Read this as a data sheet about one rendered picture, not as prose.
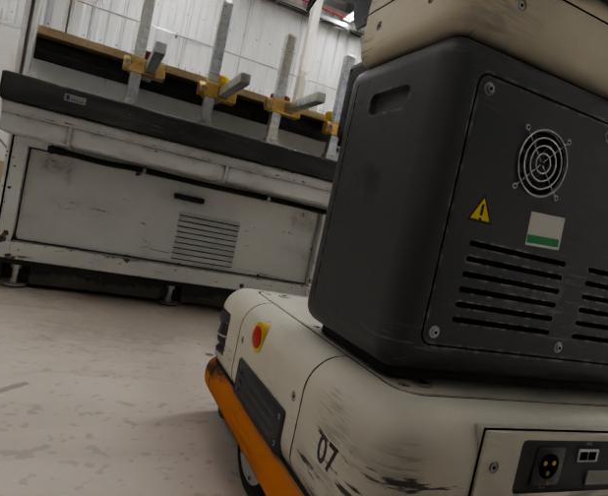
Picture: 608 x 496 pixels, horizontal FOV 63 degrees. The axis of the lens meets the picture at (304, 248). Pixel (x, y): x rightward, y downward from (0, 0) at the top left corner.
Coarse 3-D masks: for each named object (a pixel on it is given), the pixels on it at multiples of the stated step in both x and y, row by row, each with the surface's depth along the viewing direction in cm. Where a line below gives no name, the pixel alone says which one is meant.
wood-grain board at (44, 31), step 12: (48, 36) 166; (60, 36) 166; (72, 36) 167; (84, 48) 171; (96, 48) 170; (108, 48) 172; (120, 60) 177; (168, 72) 181; (180, 72) 182; (240, 96) 194; (252, 96) 194; (264, 96) 196; (312, 120) 210; (324, 120) 207
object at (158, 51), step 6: (156, 42) 136; (162, 42) 136; (156, 48) 136; (162, 48) 136; (156, 54) 138; (162, 54) 137; (150, 60) 147; (156, 60) 145; (150, 66) 153; (156, 66) 152; (150, 72) 161; (144, 78) 172
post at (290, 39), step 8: (288, 40) 180; (288, 48) 180; (288, 56) 181; (280, 64) 182; (288, 64) 181; (280, 72) 180; (288, 72) 181; (280, 80) 181; (280, 88) 181; (280, 96) 181; (272, 112) 181; (272, 120) 181; (272, 128) 182; (272, 136) 182
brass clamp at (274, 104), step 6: (264, 102) 183; (270, 102) 179; (276, 102) 180; (282, 102) 181; (264, 108) 182; (270, 108) 180; (276, 108) 181; (282, 108) 182; (282, 114) 183; (288, 114) 183; (294, 114) 184; (300, 114) 185
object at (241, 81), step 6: (234, 78) 153; (240, 78) 146; (246, 78) 146; (228, 84) 160; (234, 84) 152; (240, 84) 148; (246, 84) 147; (222, 90) 166; (228, 90) 159; (234, 90) 158; (240, 90) 156; (222, 96) 171; (228, 96) 169; (216, 102) 183
